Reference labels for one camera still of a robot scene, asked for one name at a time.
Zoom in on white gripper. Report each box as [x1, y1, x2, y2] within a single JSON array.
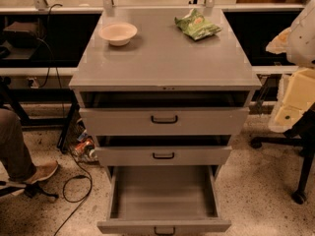
[[268, 68, 315, 133]]

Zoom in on grey bottom drawer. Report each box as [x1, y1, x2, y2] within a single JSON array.
[[97, 165, 231, 236]]

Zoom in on grey drawer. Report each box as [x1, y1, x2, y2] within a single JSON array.
[[95, 135, 231, 166], [79, 91, 248, 136], [97, 165, 231, 236]]

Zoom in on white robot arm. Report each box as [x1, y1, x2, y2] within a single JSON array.
[[266, 0, 315, 133]]

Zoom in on grey drawer cabinet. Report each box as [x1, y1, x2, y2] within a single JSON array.
[[68, 6, 263, 182]]

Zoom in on grey middle drawer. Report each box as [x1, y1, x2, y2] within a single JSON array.
[[95, 135, 231, 166]]

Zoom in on grey top drawer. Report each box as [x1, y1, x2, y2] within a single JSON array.
[[79, 91, 248, 136]]

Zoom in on black office chair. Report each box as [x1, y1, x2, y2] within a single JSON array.
[[250, 109, 315, 205]]

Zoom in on green chip bag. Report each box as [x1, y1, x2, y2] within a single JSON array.
[[174, 9, 221, 41]]

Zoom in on white bowl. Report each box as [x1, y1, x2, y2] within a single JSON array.
[[98, 23, 138, 46]]

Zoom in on tan shoe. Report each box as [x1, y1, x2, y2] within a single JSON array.
[[24, 160, 58, 185]]

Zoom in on black chair base left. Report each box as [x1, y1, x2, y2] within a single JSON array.
[[0, 181, 59, 200]]

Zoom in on dark box under bench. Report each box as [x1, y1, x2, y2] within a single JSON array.
[[3, 22, 39, 48]]

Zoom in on person leg brown trousers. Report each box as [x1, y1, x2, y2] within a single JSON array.
[[0, 109, 36, 182]]

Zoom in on black floor cable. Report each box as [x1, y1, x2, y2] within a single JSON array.
[[52, 150, 94, 236]]

